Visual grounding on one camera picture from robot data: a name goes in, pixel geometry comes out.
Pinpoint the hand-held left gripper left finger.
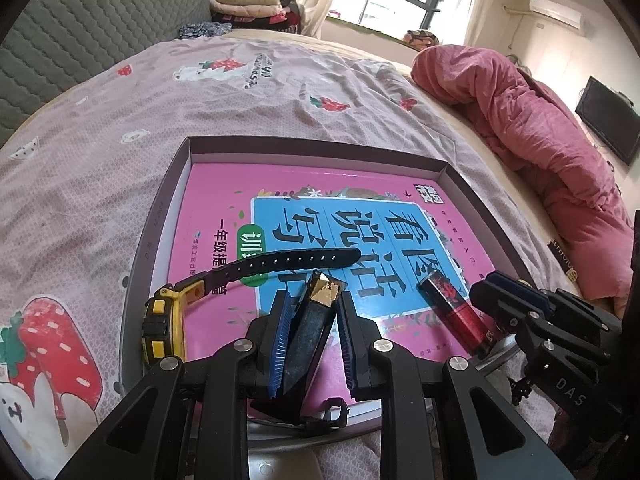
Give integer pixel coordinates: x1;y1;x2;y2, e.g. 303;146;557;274
80;292;296;480

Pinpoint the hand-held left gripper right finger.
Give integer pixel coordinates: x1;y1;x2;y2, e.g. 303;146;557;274
335;295;576;480

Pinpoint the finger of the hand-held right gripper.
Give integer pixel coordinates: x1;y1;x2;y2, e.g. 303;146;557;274
487;271;556;311
470;280;546;341

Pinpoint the red black lipstick tube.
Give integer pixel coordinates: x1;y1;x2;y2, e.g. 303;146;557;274
417;270;493;356

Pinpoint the yellow and black wristwatch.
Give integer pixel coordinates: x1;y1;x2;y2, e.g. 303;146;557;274
141;247;362;363

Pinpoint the grey cardboard box tray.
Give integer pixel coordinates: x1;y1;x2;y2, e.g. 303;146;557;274
112;135;538;453

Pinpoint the dark box with gold print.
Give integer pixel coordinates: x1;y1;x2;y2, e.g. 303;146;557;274
550;237;581;283

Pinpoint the small dark metal clasp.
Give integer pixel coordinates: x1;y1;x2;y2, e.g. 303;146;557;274
300;397;351;431

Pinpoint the small black clip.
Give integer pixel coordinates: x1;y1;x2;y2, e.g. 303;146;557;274
507;375;538;406

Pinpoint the pink and blue book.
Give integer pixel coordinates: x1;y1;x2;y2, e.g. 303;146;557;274
167;162;501;406

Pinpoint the rolled pink quilt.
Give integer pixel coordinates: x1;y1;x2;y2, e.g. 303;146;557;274
410;45;636;316

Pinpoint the black television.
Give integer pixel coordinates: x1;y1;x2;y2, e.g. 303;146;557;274
575;76;640;165

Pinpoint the patterned item on windowsill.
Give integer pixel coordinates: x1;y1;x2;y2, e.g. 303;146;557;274
402;30;441;51

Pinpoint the pink strawberry printed blanket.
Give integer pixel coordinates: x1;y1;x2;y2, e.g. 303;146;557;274
0;35;571;480

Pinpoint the white air conditioner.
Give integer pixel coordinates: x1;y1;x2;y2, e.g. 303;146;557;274
529;0;586;36

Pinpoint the dark patterned cloth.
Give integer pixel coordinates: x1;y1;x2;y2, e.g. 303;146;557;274
177;21;233;41

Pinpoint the stack of folded clothes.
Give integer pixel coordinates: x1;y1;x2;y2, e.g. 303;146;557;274
209;0;306;36

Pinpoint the grey quilted headboard cover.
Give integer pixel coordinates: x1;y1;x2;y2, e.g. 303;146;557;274
0;0;213;146

